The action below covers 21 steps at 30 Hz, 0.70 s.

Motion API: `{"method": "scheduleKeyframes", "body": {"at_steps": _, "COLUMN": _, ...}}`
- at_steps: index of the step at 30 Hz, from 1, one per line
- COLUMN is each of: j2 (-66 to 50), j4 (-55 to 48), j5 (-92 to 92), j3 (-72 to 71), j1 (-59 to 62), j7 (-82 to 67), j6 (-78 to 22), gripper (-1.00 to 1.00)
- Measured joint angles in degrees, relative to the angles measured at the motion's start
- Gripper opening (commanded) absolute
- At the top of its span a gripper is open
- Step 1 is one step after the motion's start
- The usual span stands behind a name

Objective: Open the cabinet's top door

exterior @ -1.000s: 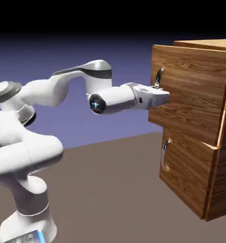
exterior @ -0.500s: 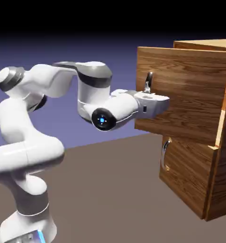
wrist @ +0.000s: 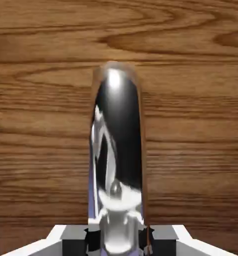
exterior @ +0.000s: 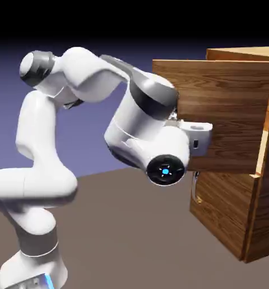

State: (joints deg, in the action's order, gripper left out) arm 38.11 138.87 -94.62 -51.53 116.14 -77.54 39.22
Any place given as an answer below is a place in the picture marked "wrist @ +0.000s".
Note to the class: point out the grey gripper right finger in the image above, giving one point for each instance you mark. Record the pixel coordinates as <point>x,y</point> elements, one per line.
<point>166,240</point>

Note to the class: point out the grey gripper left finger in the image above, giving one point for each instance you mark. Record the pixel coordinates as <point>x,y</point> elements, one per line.
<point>70,240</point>

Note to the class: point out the wooden cabinet door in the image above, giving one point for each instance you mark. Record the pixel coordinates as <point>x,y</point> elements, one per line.
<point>190,100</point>

